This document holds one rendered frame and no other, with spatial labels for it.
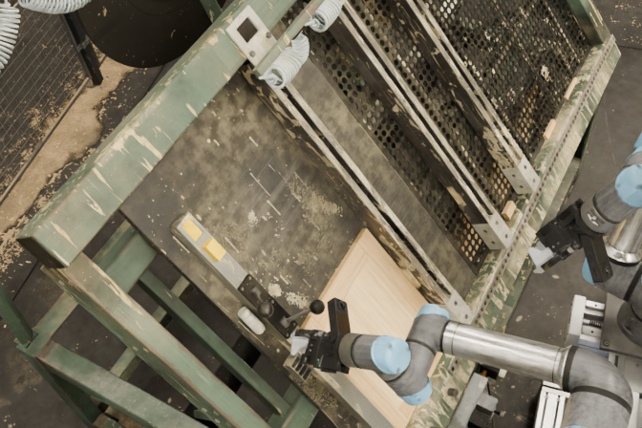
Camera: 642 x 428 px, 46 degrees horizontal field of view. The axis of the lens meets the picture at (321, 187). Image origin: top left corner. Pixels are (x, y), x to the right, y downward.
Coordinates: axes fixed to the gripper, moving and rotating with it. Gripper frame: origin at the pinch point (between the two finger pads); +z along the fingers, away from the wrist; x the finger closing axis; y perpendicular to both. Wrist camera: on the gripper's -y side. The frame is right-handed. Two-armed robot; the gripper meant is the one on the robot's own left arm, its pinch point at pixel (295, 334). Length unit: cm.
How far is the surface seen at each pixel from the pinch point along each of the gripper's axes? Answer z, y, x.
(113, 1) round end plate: 42, -72, -59
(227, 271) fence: 8.1, -9.3, -18.8
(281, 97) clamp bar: 5, -55, -21
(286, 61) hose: -8, -57, -31
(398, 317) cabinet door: 10.5, -17.9, 43.6
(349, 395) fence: 8.1, 8.1, 29.6
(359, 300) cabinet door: 10.5, -17.5, 26.9
